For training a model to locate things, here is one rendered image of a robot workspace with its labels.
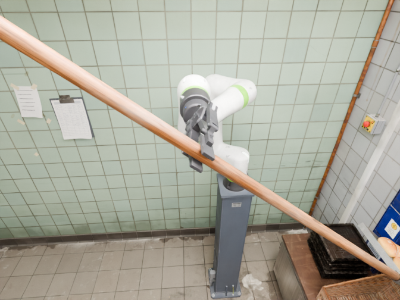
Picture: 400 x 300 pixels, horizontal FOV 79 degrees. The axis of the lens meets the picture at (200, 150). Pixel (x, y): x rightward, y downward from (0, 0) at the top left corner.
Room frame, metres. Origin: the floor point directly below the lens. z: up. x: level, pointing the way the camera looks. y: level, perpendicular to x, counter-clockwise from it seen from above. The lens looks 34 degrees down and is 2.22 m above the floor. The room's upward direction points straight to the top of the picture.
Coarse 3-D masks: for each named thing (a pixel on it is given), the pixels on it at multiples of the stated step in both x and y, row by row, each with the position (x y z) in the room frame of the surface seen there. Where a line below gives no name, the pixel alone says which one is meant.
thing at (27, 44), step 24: (0, 24) 0.38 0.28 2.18; (24, 48) 0.38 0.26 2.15; (48, 48) 0.39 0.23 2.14; (72, 72) 0.38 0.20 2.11; (96, 96) 0.39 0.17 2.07; (120, 96) 0.40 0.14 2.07; (144, 120) 0.39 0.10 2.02; (192, 144) 0.40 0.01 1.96; (216, 168) 0.40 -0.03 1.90; (264, 192) 0.41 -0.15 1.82; (336, 240) 0.43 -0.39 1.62; (384, 264) 0.46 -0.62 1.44
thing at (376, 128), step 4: (368, 116) 1.45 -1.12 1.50; (372, 116) 1.43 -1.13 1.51; (364, 120) 1.46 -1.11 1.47; (368, 120) 1.43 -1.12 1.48; (372, 120) 1.40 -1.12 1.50; (376, 120) 1.38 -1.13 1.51; (380, 120) 1.38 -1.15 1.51; (384, 120) 1.38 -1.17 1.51; (372, 124) 1.39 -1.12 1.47; (376, 124) 1.37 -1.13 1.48; (380, 124) 1.37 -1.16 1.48; (384, 124) 1.38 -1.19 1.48; (364, 128) 1.43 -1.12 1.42; (368, 128) 1.40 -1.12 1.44; (372, 128) 1.38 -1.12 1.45; (376, 128) 1.37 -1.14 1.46; (380, 128) 1.37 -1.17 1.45; (368, 132) 1.39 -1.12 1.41; (372, 132) 1.37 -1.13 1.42; (376, 132) 1.37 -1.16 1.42; (380, 132) 1.38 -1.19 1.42
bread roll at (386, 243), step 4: (380, 240) 0.71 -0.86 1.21; (384, 240) 0.70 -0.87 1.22; (388, 240) 0.70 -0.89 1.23; (380, 244) 0.69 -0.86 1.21; (384, 244) 0.68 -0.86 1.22; (388, 244) 0.68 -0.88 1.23; (392, 244) 0.68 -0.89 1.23; (384, 248) 0.67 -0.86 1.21; (388, 248) 0.66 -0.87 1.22; (392, 248) 0.66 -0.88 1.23; (396, 248) 0.66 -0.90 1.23; (388, 252) 0.65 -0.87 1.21; (392, 252) 0.65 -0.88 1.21; (396, 252) 0.64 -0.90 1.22; (392, 256) 0.64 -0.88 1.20
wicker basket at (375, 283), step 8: (352, 280) 0.74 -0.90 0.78; (360, 280) 0.74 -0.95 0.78; (368, 280) 0.75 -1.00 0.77; (376, 280) 0.75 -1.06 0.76; (384, 280) 0.76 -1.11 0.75; (392, 280) 0.76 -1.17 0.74; (328, 288) 0.73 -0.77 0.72; (336, 288) 0.73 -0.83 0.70; (344, 288) 0.74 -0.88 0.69; (352, 288) 0.75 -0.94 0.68; (360, 288) 0.75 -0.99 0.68; (368, 288) 0.75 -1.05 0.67; (376, 288) 0.76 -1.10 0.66; (384, 288) 0.76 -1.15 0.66; (392, 288) 0.73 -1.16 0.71; (320, 296) 0.73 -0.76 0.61; (328, 296) 0.67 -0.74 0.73; (336, 296) 0.74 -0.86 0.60; (344, 296) 0.74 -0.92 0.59; (352, 296) 0.74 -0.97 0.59; (360, 296) 0.74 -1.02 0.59; (368, 296) 0.74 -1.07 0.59; (376, 296) 0.74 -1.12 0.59; (384, 296) 0.72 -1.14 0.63; (392, 296) 0.70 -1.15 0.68
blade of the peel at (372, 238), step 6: (360, 228) 0.72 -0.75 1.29; (366, 228) 0.71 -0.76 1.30; (366, 234) 0.69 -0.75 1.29; (372, 234) 0.75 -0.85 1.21; (372, 240) 0.65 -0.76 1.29; (378, 246) 0.62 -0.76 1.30; (378, 252) 0.60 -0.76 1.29; (384, 252) 0.59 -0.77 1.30; (384, 258) 0.57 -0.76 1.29; (390, 258) 0.56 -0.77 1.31; (390, 264) 0.54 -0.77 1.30
